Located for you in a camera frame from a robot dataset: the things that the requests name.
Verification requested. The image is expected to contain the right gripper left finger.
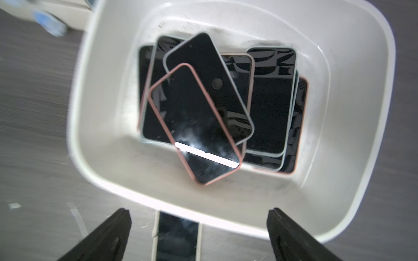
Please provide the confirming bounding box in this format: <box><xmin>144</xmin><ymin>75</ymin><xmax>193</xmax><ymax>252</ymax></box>
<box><xmin>59</xmin><ymin>208</ymin><xmax>132</xmax><ymax>261</ymax></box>

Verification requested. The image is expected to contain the black phone pink case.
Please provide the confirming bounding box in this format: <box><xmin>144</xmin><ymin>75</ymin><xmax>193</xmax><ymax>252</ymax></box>
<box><xmin>148</xmin><ymin>63</ymin><xmax>243</xmax><ymax>185</ymax></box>

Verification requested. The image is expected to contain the white plastic storage tub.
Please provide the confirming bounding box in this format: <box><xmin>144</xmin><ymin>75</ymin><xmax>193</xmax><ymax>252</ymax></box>
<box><xmin>67</xmin><ymin>1</ymin><xmax>396</xmax><ymax>243</ymax></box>

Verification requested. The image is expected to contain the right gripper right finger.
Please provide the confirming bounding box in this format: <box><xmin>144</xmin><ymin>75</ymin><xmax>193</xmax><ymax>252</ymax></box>
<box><xmin>266</xmin><ymin>208</ymin><xmax>340</xmax><ymax>261</ymax></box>

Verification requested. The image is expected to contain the black phone in tub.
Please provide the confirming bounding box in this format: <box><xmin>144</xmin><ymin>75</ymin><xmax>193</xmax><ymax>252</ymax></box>
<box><xmin>251</xmin><ymin>76</ymin><xmax>309</xmax><ymax>175</ymax></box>
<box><xmin>137</xmin><ymin>35</ymin><xmax>185</xmax><ymax>144</ymax></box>
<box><xmin>246</xmin><ymin>47</ymin><xmax>297</xmax><ymax>158</ymax></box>
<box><xmin>221</xmin><ymin>52</ymin><xmax>255</xmax><ymax>112</ymax></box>

